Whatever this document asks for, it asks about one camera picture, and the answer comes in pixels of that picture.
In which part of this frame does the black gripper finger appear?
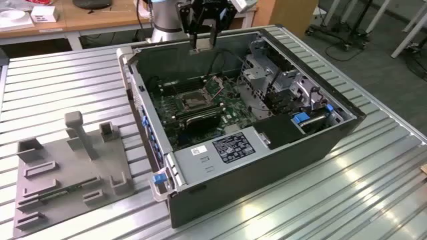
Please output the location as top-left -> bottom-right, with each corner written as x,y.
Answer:
176,1 -> 199,51
199,19 -> 222,50

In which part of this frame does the silver CPU plate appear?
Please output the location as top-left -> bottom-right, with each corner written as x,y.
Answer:
188,37 -> 215,55

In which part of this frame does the CPU socket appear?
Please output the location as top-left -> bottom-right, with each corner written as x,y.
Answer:
176,87 -> 218,113

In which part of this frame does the grey metal drive cage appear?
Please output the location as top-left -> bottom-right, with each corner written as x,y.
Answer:
236,38 -> 280,112

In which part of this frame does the wooden cabinet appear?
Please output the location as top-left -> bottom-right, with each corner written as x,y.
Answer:
267,0 -> 320,41

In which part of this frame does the green RAM stick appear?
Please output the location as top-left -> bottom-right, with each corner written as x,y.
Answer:
172,106 -> 222,119
175,109 -> 222,122
36,181 -> 84,201

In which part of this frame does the green motherboard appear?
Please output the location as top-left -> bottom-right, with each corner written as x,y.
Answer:
148,74 -> 268,148

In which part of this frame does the black graphics card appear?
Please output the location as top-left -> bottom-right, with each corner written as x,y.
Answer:
178,111 -> 230,137

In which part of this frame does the black round object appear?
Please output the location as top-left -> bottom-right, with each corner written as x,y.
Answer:
71,0 -> 113,9

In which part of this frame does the blue disk carrier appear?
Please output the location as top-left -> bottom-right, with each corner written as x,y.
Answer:
288,111 -> 327,135

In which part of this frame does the black plastic shroud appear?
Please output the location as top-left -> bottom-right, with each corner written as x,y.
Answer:
252,115 -> 308,151

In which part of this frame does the black wheeled stand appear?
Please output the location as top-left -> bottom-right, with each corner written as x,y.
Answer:
303,0 -> 374,53

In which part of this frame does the white cardboard box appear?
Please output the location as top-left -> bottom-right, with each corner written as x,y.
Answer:
29,5 -> 61,24

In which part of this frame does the grey power supply unit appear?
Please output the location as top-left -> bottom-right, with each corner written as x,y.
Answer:
166,124 -> 274,195

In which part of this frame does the white foam tray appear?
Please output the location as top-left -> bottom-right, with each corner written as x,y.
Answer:
0,9 -> 35,29

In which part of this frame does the blue case latch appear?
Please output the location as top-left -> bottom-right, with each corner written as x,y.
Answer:
151,173 -> 167,186

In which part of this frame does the grey parts rack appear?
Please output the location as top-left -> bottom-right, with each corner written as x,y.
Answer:
12,111 -> 135,238

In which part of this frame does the black open PC case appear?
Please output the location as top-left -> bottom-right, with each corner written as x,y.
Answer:
115,23 -> 368,230

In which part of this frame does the silver metal bracket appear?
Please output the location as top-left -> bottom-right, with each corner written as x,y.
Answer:
275,69 -> 330,112

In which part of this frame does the white table frame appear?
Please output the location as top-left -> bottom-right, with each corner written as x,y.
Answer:
388,0 -> 427,60
318,0 -> 392,35

